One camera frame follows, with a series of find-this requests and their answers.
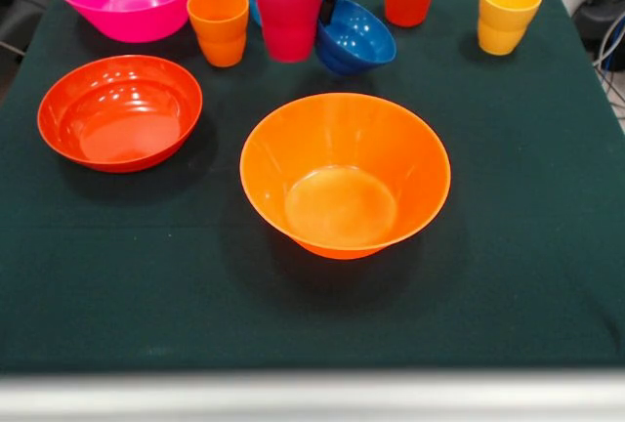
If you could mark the shallow red-orange bowl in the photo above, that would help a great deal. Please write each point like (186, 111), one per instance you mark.
(122, 99)

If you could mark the dark blue bowl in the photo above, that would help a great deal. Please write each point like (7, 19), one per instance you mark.
(356, 51)

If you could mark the dark green tablecloth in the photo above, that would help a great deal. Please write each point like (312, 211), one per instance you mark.
(312, 309)

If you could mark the magenta cup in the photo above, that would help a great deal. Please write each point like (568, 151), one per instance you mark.
(288, 31)

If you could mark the small orange cup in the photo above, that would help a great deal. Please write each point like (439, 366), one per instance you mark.
(220, 46)

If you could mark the yellow cup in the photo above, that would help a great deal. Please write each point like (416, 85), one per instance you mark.
(505, 26)

